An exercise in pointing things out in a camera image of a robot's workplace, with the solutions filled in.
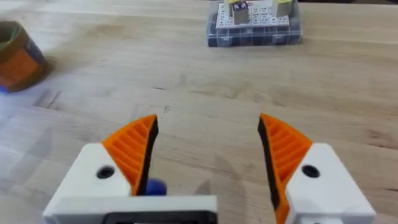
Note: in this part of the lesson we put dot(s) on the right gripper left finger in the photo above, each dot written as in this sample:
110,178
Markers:
124,152

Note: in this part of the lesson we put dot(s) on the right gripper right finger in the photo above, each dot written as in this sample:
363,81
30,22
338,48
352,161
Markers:
298,161

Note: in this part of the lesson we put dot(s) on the small blue toy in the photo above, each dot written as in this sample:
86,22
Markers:
155,186

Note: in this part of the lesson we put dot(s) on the clear plastic parts box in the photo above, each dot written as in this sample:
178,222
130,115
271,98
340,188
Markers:
254,25

